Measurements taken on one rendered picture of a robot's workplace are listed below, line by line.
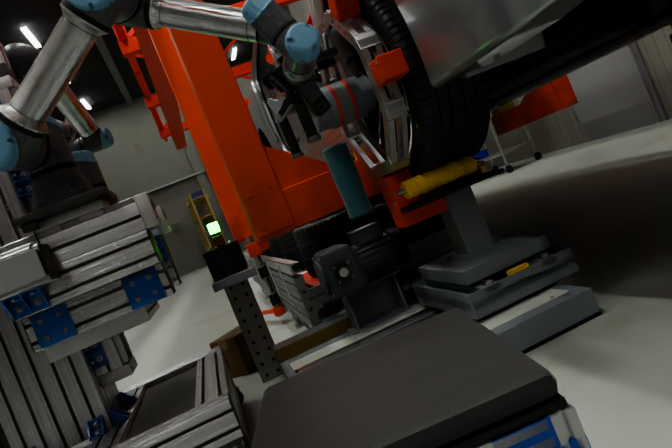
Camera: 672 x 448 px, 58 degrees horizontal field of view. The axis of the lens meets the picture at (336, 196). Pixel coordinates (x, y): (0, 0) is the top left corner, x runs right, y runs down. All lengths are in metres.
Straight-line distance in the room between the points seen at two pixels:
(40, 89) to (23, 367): 0.76
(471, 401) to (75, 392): 1.37
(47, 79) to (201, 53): 1.01
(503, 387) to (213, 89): 1.93
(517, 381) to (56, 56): 1.20
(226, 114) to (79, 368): 1.07
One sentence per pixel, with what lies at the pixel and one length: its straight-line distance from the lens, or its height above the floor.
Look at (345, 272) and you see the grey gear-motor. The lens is 2.17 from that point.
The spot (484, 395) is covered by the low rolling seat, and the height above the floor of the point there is 0.34.
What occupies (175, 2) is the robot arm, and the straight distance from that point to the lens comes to 1.57.
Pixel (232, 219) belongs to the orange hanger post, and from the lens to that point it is 4.25.
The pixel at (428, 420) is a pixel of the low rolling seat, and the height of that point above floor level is 0.34.
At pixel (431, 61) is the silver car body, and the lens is 1.61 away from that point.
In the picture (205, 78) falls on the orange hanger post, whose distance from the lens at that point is 2.41.
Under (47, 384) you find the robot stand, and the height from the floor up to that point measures 0.41.
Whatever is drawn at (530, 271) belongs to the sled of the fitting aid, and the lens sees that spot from 1.89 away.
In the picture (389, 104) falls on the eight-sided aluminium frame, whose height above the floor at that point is 0.76.
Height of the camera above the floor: 0.58
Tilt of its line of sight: level
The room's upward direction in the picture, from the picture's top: 22 degrees counter-clockwise
